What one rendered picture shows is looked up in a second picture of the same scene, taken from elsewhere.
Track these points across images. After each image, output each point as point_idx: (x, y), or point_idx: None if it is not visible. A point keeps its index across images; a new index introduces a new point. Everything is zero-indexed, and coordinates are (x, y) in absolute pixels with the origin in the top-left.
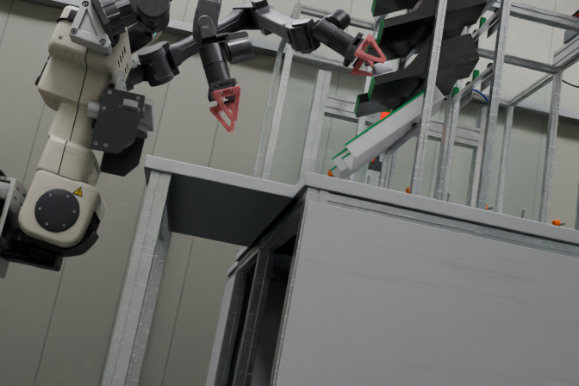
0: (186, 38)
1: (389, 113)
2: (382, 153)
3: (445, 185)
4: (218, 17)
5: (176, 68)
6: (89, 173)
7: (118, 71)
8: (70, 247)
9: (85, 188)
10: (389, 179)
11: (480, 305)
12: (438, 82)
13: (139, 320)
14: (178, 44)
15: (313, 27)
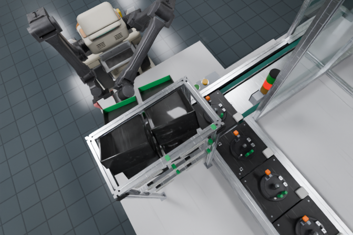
0: (144, 10)
1: (266, 82)
2: (250, 99)
3: (208, 161)
4: (81, 78)
5: (144, 25)
6: (116, 71)
7: (107, 45)
8: None
9: (114, 77)
10: (261, 107)
11: None
12: None
13: None
14: (138, 17)
15: (118, 88)
